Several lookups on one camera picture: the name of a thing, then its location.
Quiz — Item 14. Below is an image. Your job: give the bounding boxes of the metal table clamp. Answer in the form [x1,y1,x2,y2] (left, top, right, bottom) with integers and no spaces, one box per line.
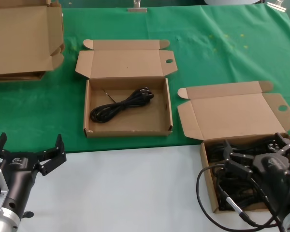
[267,0,288,12]
[127,0,148,13]

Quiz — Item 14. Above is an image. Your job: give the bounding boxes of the black cable with silver connector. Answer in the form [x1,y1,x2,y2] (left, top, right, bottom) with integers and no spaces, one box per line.
[217,178,282,222]

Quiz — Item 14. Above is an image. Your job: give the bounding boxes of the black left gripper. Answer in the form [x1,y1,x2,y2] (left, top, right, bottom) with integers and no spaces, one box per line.
[0,132,67,219]

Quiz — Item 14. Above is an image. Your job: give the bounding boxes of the green tablecloth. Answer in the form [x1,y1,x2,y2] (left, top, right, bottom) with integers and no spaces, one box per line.
[0,4,290,155]

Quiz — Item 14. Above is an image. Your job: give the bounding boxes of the thin black camera cable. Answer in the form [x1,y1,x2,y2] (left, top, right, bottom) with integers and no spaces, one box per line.
[196,165,285,231]

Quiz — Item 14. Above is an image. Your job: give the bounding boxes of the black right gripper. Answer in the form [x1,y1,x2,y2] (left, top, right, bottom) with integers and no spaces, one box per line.
[222,132,290,214]

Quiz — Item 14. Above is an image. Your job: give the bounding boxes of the open cardboard box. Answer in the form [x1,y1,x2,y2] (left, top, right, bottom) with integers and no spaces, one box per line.
[0,77,43,84]
[0,71,47,82]
[0,0,65,77]
[74,38,179,139]
[177,81,290,214]

